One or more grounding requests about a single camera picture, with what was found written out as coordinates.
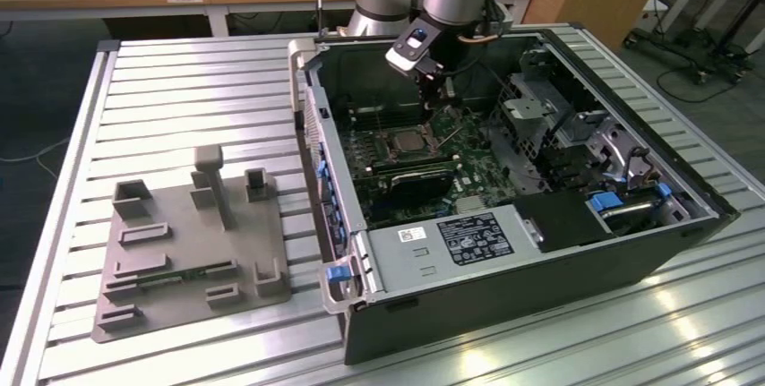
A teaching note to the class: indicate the silver power supply unit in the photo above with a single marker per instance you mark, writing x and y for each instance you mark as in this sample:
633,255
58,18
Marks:
413,269

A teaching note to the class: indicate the blue case latch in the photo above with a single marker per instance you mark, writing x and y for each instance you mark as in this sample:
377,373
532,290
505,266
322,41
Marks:
338,274

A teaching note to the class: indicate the thin metal locking lever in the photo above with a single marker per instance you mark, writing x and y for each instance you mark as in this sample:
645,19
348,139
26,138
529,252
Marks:
453,137
381,121

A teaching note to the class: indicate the black power supply label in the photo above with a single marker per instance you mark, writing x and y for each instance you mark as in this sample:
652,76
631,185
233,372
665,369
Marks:
476,238

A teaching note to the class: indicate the green motherboard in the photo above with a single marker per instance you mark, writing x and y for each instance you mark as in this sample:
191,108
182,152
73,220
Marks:
478,180

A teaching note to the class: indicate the black graphics card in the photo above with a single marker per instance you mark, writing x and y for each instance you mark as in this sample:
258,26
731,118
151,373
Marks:
418,189

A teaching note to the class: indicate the small silver heatsink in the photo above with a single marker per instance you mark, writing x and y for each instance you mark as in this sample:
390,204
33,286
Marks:
478,206

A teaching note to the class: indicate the white and red sticker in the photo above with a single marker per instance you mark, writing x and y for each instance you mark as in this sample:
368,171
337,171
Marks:
413,235

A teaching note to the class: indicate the CPU socket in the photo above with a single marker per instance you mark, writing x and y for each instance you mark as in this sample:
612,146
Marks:
390,152

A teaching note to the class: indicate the white and grey wrist camera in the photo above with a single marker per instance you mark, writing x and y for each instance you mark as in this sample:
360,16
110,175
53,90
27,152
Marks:
404,61

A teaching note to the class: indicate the silver-topped CPU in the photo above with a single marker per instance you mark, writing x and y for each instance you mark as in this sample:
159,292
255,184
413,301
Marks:
410,141

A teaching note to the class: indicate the green RAM stick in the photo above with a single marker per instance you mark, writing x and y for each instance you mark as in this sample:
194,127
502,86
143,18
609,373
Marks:
179,277

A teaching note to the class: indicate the grey parts rack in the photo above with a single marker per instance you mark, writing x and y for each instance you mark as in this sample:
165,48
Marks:
191,242

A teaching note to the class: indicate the metal drive cage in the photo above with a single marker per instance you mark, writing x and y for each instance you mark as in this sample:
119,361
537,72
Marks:
527,86

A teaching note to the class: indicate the black plastic shroud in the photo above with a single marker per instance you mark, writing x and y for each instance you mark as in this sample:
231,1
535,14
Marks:
563,222

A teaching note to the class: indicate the small blue clip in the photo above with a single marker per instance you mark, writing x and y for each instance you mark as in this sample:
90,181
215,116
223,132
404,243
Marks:
664,191

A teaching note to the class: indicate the blue card retainer clip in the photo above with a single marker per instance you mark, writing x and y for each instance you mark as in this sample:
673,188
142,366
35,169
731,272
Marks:
322,167

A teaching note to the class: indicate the black open PC case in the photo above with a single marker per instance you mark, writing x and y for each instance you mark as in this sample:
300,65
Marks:
508,314

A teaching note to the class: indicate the grey plastic bracket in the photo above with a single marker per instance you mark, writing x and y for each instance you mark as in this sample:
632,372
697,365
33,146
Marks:
527,117

